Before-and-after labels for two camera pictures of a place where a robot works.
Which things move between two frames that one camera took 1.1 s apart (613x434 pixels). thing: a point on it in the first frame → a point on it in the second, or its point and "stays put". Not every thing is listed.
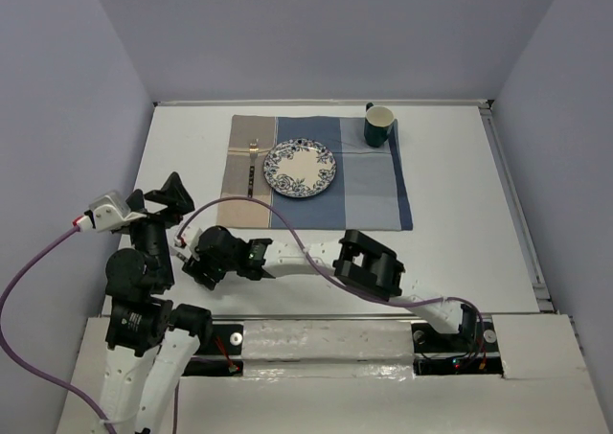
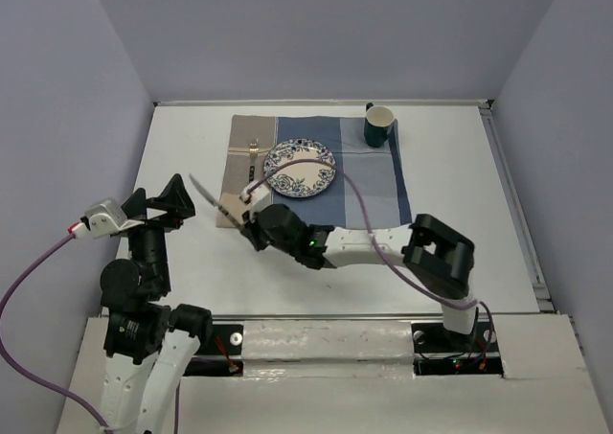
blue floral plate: [299, 168] stays put
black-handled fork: [253, 148] stays put
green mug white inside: [377, 124] stays put
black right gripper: [196, 268] → [251, 225]
